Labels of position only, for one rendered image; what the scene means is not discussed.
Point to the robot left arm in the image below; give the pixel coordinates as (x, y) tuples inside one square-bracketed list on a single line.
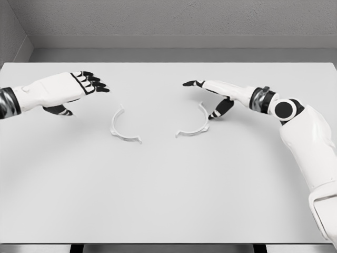
[(18, 98)]

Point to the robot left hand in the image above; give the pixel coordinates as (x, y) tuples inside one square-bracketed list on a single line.
[(61, 87)]

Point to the white pipe clamp half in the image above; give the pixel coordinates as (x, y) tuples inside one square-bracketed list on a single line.
[(201, 126), (116, 126)]

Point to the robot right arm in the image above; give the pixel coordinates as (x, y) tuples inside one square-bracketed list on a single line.
[(302, 137)]

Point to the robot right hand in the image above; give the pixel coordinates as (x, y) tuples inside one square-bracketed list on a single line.
[(219, 88)]

